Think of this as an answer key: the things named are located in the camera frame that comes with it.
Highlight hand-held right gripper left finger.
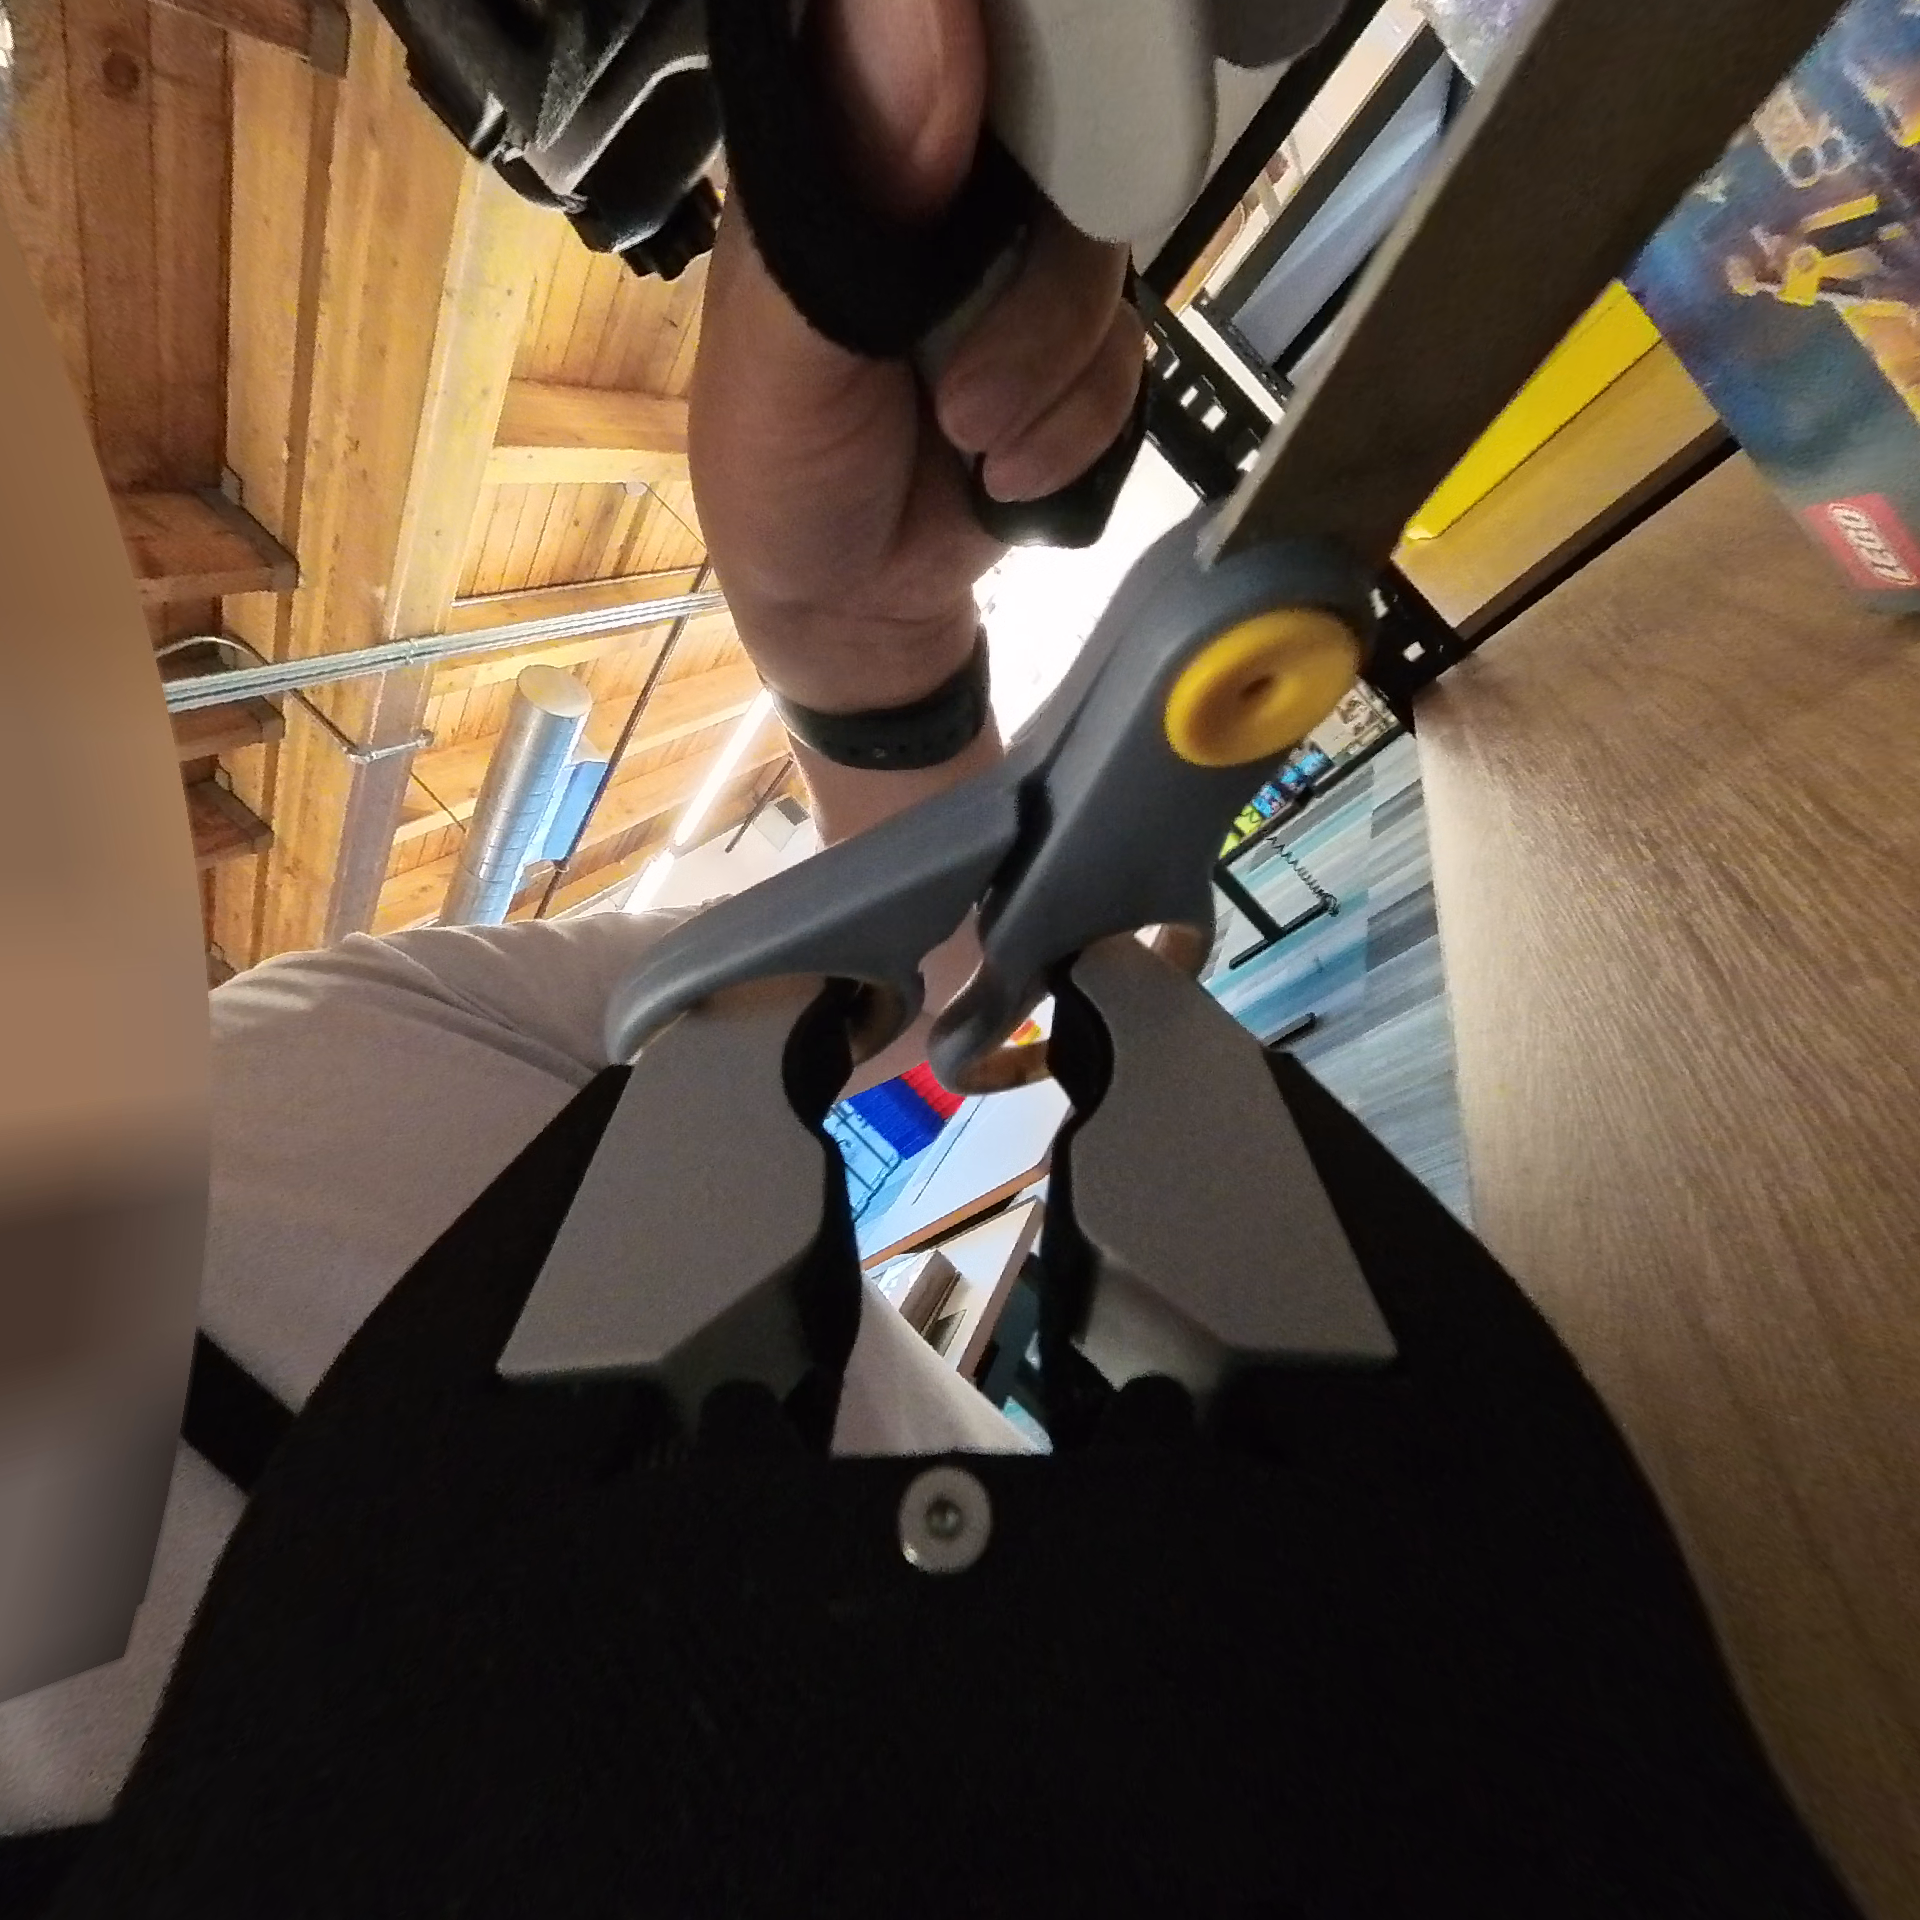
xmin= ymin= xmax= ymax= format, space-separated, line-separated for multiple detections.
xmin=495 ymin=983 xmax=873 ymax=1382

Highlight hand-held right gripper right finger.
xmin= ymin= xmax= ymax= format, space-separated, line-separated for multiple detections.
xmin=1046 ymin=933 xmax=1400 ymax=1395

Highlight grey yellow scissors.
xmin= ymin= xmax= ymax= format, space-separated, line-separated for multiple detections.
xmin=603 ymin=0 xmax=1863 ymax=1098

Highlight small black yellow toy box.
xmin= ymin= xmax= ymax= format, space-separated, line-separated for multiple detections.
xmin=1624 ymin=0 xmax=1920 ymax=621

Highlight person's left forearm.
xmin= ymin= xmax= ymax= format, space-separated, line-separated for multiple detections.
xmin=803 ymin=727 xmax=1031 ymax=865

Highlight person's left hand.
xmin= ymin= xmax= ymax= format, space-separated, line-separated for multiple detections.
xmin=686 ymin=0 xmax=1152 ymax=701

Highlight blue foam block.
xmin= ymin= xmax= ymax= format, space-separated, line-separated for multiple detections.
xmin=823 ymin=1073 xmax=970 ymax=1203

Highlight long ceiling light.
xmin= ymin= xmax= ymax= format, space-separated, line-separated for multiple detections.
xmin=623 ymin=683 xmax=791 ymax=910

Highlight metal ceiling conduit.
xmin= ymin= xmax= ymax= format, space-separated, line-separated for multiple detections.
xmin=157 ymin=584 xmax=739 ymax=720

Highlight black metal rack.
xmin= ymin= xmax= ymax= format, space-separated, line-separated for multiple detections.
xmin=1133 ymin=0 xmax=1743 ymax=738

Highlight wooden rack shelf board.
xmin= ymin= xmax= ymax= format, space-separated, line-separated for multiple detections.
xmin=1200 ymin=31 xmax=1481 ymax=371

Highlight yellow plastic bin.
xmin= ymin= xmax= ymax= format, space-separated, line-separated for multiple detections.
xmin=1395 ymin=276 xmax=1728 ymax=551

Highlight silver ventilation duct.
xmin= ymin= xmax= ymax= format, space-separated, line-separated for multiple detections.
xmin=435 ymin=664 xmax=598 ymax=936

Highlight black body strap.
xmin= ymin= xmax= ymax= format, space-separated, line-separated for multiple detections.
xmin=186 ymin=1326 xmax=325 ymax=1494

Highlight black wrist strap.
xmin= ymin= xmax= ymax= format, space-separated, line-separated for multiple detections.
xmin=762 ymin=630 xmax=1004 ymax=775

